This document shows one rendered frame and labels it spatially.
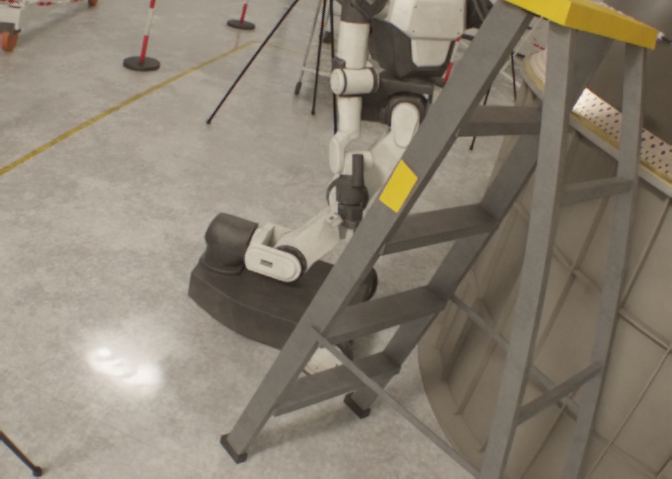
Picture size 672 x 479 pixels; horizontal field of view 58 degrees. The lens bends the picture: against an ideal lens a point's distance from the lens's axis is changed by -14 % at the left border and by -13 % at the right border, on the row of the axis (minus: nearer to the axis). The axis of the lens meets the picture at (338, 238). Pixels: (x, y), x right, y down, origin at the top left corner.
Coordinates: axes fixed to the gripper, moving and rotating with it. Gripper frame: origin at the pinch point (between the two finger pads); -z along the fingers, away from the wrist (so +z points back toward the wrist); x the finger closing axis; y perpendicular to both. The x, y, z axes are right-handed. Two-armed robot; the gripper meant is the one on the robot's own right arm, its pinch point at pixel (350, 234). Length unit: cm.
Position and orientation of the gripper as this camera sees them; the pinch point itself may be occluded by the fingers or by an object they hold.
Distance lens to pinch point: 219.5
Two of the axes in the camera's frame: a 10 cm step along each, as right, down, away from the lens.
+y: 9.0, -1.3, 4.1
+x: 4.3, 2.6, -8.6
